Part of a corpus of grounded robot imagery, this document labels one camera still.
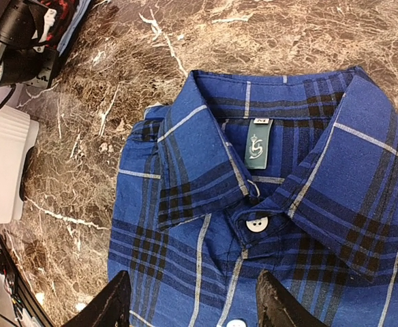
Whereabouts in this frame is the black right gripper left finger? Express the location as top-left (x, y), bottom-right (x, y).
top-left (63, 270), bottom-right (132, 327)

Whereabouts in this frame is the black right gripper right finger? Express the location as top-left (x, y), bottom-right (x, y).
top-left (256, 270), bottom-right (326, 327)

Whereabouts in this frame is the blue plaid long sleeve shirt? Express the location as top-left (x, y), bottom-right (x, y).
top-left (108, 67), bottom-right (398, 326)

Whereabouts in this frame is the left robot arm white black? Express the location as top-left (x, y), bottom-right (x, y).
top-left (0, 1), bottom-right (59, 110)

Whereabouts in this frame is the white plastic laundry basket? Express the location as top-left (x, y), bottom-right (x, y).
top-left (0, 106), bottom-right (39, 224)

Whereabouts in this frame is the red black plaid folded shirt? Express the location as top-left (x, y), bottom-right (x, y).
top-left (40, 0), bottom-right (80, 48)

